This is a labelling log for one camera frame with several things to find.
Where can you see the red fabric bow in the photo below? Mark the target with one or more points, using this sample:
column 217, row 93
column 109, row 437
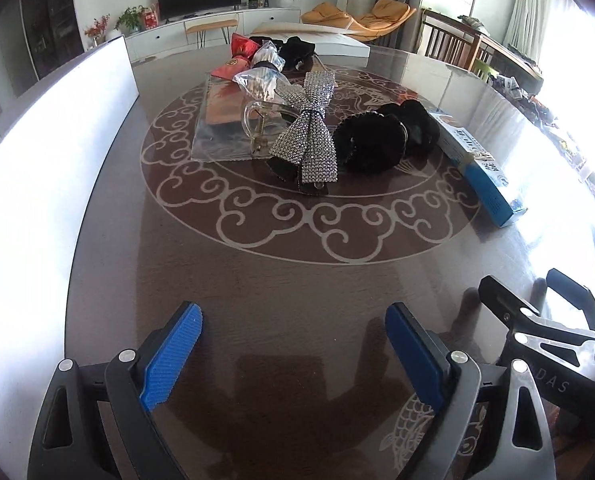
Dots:
column 242, row 46

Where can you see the black fluffy scrunchie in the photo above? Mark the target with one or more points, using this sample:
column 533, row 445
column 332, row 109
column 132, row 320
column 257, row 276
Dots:
column 417, row 120
column 372, row 137

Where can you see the red gift box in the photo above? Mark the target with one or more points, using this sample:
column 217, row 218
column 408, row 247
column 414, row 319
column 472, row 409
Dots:
column 151, row 17

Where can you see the rhinestone bow hair clip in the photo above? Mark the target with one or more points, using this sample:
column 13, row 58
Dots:
column 307, row 145

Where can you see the cluttered wooden side table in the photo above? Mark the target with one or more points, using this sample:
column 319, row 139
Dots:
column 507, row 55

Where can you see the dark display cabinet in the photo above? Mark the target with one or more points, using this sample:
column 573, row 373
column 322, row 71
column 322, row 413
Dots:
column 49, row 15

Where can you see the blue and white carton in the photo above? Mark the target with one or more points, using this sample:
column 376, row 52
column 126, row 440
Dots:
column 477, row 170

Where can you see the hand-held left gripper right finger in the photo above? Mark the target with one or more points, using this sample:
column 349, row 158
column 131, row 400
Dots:
column 417, row 360

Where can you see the white storage box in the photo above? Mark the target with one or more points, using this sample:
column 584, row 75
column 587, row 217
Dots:
column 52, row 160

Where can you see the black and white hair accessory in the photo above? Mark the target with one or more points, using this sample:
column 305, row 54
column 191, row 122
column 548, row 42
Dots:
column 267, row 52

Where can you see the white curtain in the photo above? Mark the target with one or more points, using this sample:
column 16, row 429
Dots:
column 525, row 0

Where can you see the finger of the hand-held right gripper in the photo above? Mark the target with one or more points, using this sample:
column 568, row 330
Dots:
column 507, row 305
column 572, row 292

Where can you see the bag of cotton swabs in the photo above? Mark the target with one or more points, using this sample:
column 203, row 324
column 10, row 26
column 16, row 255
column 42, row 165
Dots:
column 260, row 82

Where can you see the orange lounge chair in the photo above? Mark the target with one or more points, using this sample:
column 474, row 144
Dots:
column 385, row 12
column 327, row 12

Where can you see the bushy green potted plant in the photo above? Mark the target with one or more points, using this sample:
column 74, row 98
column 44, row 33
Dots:
column 130, row 17

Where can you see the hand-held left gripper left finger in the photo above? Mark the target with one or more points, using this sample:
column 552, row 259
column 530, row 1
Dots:
column 172, row 355

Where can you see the white television cabinet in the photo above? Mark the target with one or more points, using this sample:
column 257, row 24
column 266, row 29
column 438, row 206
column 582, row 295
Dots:
column 167, row 35

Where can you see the clear hair claw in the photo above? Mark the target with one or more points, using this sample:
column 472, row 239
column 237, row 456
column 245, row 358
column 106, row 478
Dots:
column 251, row 120

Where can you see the red pouch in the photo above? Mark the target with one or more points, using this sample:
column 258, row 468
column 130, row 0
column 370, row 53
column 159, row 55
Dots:
column 231, row 68

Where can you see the red flowers in vase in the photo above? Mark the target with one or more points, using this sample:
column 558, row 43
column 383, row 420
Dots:
column 97, row 27

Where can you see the dark wooden chair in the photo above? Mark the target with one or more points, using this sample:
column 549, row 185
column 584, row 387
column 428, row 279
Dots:
column 442, row 37

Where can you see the black fluffy hair accessory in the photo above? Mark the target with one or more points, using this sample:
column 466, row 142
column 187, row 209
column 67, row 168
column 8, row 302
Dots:
column 297, row 50

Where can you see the wooden stool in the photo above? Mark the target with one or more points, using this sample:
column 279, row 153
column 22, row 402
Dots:
column 212, row 22

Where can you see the clear plastic bag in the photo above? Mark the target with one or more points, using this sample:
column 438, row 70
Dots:
column 222, row 120

